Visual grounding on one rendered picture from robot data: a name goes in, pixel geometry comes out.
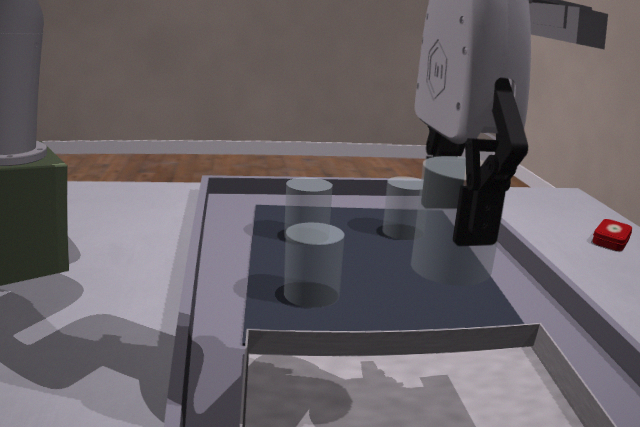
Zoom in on red square tin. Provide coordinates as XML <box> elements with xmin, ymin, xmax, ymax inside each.
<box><xmin>593</xmin><ymin>219</ymin><xmax>632</xmax><ymax>251</ymax></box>

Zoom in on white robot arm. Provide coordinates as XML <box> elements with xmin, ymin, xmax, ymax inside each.
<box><xmin>0</xmin><ymin>0</ymin><xmax>608</xmax><ymax>166</ymax></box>

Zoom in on clear glass cylinder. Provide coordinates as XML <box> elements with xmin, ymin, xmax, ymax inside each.
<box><xmin>284</xmin><ymin>178</ymin><xmax>333</xmax><ymax>238</ymax></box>
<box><xmin>383</xmin><ymin>177</ymin><xmax>421</xmax><ymax>240</ymax></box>
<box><xmin>411</xmin><ymin>156</ymin><xmax>498</xmax><ymax>286</ymax></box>
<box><xmin>284</xmin><ymin>222</ymin><xmax>344</xmax><ymax>308</ymax></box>

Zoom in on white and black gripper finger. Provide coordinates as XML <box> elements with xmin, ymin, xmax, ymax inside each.
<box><xmin>453</xmin><ymin>78</ymin><xmax>528</xmax><ymax>246</ymax></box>
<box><xmin>426</xmin><ymin>126</ymin><xmax>465</xmax><ymax>159</ymax></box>

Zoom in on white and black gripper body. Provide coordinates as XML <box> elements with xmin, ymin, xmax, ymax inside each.
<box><xmin>415</xmin><ymin>0</ymin><xmax>532</xmax><ymax>144</ymax></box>

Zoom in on dark grey flat mat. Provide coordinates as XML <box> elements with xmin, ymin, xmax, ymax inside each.
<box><xmin>242</xmin><ymin>205</ymin><xmax>524</xmax><ymax>346</ymax></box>

